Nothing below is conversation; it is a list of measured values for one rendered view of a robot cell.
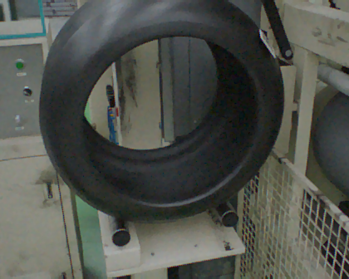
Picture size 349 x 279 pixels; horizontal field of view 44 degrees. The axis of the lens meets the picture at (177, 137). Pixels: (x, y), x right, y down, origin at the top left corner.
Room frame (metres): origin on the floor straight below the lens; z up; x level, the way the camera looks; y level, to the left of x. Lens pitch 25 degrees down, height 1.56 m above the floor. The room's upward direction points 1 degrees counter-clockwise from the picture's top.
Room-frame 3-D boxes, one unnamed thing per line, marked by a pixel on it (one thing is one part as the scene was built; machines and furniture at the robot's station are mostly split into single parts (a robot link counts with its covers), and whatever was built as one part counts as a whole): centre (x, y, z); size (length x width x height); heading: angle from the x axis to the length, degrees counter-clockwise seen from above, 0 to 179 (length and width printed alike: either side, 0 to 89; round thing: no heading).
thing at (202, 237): (1.04, 0.05, 0.80); 0.37 x 0.36 x 0.02; 103
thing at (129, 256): (1.01, 0.18, 0.83); 0.36 x 0.09 x 0.06; 13
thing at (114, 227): (1.01, 0.18, 0.90); 0.35 x 0.05 x 0.05; 13
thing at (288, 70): (1.35, -0.27, 1.05); 0.20 x 0.15 x 0.30; 13
